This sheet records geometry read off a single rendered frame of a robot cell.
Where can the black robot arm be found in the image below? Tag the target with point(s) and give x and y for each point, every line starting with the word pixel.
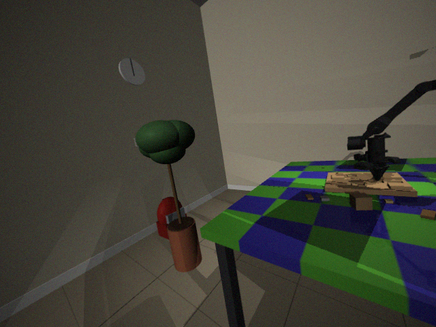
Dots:
pixel 381 123

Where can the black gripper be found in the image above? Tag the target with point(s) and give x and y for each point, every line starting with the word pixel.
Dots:
pixel 376 162

